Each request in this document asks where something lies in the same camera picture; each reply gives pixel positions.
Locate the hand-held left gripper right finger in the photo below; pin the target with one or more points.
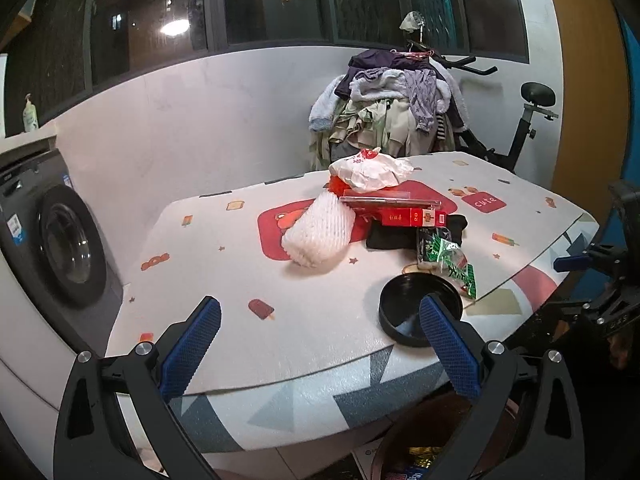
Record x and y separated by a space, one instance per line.
450 350

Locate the red cardboard box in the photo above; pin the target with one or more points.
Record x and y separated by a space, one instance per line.
400 217

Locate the black round lid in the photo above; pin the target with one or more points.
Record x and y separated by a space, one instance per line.
400 305

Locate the clear plastic box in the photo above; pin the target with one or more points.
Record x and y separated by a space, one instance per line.
385 199

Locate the white foam net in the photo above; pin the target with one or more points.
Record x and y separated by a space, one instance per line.
317 232

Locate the small hanging white cloth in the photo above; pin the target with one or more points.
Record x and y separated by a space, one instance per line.
412 20

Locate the grey washing machine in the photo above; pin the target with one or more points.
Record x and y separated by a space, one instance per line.
65 245

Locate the black sock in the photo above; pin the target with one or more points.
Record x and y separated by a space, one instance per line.
385 237

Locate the white cartoon printed mat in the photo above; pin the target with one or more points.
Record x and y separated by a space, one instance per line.
225 270

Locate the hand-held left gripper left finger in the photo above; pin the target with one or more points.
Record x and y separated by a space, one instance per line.
192 347

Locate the orange foam net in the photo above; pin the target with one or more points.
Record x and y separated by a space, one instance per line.
336 187

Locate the green snack wrapper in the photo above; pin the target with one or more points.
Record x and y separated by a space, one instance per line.
445 257

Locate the black exercise bike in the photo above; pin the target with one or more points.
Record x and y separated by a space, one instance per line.
537 94

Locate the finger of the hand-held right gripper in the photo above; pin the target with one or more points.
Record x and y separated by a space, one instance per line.
575 314
570 262

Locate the brown trash bin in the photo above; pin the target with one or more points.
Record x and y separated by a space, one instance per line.
430 425

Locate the pale pump bottle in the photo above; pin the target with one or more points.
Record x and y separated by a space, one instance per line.
30 115

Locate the dark framed window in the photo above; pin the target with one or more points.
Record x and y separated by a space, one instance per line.
150 10

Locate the white paper wrapper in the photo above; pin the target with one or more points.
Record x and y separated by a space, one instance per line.
370 170

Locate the pile of clothes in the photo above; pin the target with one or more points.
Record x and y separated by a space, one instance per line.
380 95

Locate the geometric patterned table cover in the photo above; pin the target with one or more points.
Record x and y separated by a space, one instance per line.
320 400

